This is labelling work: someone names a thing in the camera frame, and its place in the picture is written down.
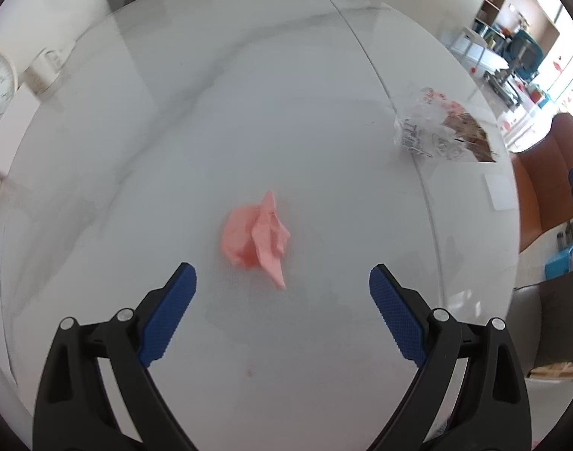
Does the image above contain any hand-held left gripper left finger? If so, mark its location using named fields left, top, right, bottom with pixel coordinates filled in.
left=33, top=262, right=197, bottom=451

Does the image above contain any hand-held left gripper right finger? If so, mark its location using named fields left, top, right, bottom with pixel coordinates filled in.
left=368, top=263, right=532, bottom=451

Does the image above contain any pink paper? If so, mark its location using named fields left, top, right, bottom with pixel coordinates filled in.
left=221, top=190, right=292, bottom=291

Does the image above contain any orange leather chair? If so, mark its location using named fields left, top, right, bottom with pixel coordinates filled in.
left=508, top=112, right=573, bottom=252

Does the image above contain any blue plastic box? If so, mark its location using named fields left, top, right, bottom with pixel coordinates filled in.
left=544, top=242, right=573, bottom=280

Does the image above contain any brown and silver snack bag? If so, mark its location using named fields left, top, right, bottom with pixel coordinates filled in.
left=392, top=85, right=500, bottom=165

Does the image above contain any teal office chair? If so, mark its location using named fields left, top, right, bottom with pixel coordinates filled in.
left=505, top=30, right=546, bottom=85

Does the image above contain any white low table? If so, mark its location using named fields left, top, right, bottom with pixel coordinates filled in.
left=449, top=27, right=510, bottom=72

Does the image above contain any wooden wall shelf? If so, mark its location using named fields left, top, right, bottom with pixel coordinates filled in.
left=472, top=0, right=562, bottom=38

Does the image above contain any white wall socket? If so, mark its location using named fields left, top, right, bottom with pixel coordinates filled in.
left=24, top=48, right=64, bottom=99

